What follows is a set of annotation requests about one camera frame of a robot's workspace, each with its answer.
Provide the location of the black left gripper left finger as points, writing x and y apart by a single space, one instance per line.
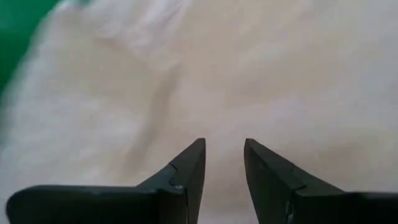
109 205

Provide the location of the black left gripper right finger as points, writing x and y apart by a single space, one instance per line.
295 199

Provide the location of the pink button shirt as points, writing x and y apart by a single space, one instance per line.
233 77

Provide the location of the green table mat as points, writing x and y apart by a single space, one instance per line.
18 28

